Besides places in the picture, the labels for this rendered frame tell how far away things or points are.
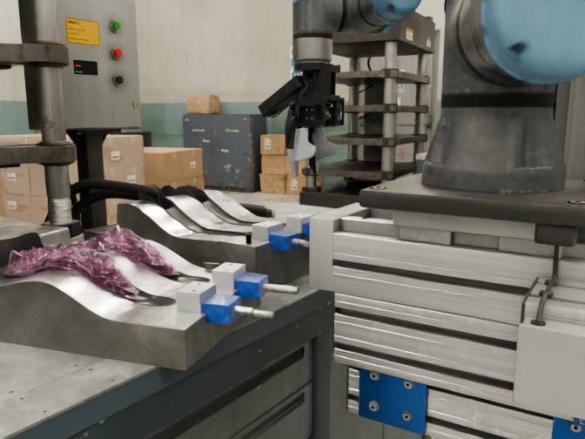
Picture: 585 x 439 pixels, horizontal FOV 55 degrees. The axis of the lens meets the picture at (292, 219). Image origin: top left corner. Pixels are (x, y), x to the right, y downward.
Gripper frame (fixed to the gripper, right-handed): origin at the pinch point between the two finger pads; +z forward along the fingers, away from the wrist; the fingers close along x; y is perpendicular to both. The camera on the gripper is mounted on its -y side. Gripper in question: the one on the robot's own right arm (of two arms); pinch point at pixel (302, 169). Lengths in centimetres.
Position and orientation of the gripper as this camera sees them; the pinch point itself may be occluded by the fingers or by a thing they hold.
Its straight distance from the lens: 110.4
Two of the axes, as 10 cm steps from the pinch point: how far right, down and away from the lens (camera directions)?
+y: 8.2, 1.1, -5.7
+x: 5.8, -1.5, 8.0
